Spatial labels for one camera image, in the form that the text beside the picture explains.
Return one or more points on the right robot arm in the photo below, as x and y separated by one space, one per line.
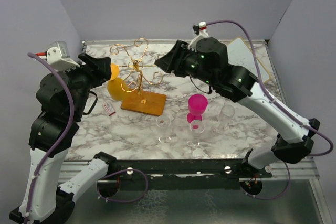
208 62

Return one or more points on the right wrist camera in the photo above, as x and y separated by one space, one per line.
200 33

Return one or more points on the clear wine glass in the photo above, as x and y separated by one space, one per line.
195 132
163 128

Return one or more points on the clear wine glass left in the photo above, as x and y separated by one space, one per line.
163 128

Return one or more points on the pink plastic wine glass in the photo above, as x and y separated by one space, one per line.
197 105

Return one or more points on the yellow plastic wine glass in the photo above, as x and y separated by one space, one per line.
116 87

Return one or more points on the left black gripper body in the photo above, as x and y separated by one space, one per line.
85 79

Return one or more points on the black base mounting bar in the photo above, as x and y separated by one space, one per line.
176 174

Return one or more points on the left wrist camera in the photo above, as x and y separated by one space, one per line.
58 57

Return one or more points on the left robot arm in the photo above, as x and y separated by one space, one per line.
63 96

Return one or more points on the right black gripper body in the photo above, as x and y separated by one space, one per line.
188 65

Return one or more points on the clear flute glass right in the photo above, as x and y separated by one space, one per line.
225 116

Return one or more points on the white board gold rim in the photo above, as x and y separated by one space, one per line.
241 55

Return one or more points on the clear wine glass centre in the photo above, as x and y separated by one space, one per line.
195 132

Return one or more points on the gold wire glass rack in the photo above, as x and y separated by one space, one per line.
139 100

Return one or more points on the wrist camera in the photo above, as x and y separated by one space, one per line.
58 57
200 33

